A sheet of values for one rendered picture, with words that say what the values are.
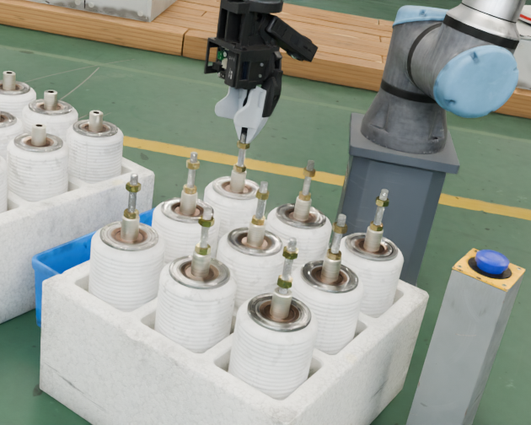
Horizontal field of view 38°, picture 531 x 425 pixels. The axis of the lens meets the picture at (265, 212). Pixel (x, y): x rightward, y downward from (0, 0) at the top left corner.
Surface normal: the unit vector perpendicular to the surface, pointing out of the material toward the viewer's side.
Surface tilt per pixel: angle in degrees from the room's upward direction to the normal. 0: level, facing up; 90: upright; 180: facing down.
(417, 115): 72
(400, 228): 90
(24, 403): 0
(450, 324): 90
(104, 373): 90
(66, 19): 90
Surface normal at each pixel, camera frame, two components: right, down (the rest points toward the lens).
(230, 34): 0.68, 0.41
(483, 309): -0.56, 0.29
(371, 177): -0.11, 0.42
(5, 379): 0.15, -0.89
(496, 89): 0.22, 0.57
